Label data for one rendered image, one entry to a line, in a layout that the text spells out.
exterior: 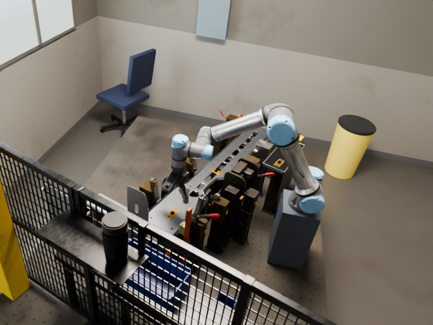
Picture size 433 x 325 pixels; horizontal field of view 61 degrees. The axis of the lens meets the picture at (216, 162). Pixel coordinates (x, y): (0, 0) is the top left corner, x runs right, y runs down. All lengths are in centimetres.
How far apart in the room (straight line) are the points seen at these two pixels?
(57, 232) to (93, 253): 15
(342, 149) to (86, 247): 329
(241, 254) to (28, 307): 113
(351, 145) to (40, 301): 318
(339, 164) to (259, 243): 212
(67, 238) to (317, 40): 357
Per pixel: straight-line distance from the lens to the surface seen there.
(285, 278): 220
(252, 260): 222
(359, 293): 327
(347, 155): 415
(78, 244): 128
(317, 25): 428
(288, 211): 197
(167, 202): 204
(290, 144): 159
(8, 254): 190
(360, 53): 442
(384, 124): 481
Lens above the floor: 237
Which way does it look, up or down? 36 degrees down
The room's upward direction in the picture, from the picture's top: 9 degrees clockwise
